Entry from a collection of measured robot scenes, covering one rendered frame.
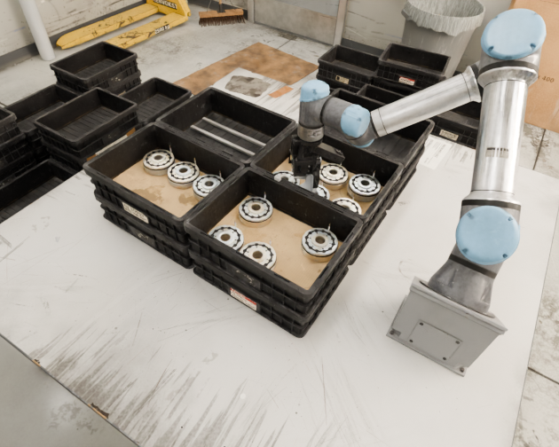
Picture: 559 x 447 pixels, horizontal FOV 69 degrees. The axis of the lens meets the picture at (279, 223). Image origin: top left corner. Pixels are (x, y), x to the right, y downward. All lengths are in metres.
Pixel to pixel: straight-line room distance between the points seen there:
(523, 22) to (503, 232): 0.43
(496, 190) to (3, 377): 1.95
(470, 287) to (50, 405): 1.63
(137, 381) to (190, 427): 0.18
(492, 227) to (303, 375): 0.58
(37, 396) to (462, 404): 1.59
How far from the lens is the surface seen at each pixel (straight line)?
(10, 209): 2.37
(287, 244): 1.18
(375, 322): 1.23
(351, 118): 1.05
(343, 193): 1.35
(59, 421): 1.97
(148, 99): 2.72
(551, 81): 3.78
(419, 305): 1.06
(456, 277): 1.06
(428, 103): 1.16
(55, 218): 1.57
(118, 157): 1.43
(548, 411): 2.19
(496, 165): 0.97
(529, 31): 1.04
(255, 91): 2.09
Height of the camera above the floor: 1.73
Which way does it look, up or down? 47 degrees down
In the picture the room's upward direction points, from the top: 4 degrees clockwise
